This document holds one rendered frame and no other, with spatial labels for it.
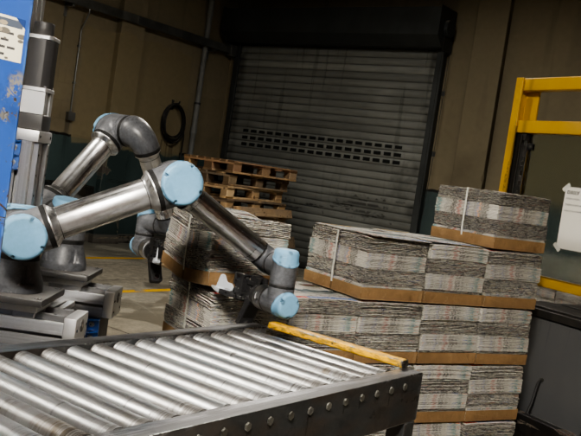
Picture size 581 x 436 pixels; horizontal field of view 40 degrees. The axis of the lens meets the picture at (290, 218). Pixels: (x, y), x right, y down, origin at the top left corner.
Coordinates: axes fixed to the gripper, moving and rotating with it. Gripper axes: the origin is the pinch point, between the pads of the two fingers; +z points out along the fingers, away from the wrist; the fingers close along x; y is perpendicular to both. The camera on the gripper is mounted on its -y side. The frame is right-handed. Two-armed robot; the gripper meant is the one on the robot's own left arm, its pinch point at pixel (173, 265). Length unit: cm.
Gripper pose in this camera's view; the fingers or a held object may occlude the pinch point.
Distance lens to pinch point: 293.6
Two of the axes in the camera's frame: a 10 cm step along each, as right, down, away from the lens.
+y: 1.5, -9.9, -0.5
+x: 8.3, 1.0, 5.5
